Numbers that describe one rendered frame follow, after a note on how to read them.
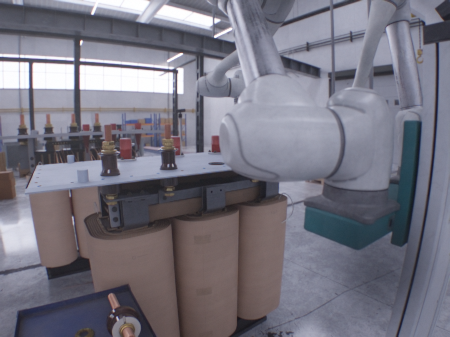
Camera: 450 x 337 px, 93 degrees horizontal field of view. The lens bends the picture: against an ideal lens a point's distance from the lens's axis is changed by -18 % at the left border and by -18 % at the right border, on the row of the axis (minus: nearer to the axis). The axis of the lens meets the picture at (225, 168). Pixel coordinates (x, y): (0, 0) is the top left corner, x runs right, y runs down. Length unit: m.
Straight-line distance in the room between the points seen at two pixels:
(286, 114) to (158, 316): 1.24
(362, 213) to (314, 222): 0.12
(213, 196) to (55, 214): 1.83
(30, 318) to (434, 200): 1.31
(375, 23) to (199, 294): 1.55
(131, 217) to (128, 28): 9.03
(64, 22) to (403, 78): 9.22
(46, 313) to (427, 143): 1.31
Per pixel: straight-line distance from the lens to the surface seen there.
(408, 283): 0.74
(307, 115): 0.49
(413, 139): 0.66
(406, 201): 0.68
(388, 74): 14.82
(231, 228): 1.47
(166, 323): 1.53
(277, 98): 0.49
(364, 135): 0.55
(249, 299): 1.91
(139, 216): 1.22
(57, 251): 2.94
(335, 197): 0.59
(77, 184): 0.98
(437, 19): 6.09
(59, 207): 2.81
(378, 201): 0.60
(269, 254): 1.78
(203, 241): 1.39
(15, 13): 9.68
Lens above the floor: 1.54
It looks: 9 degrees down
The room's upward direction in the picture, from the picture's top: straight up
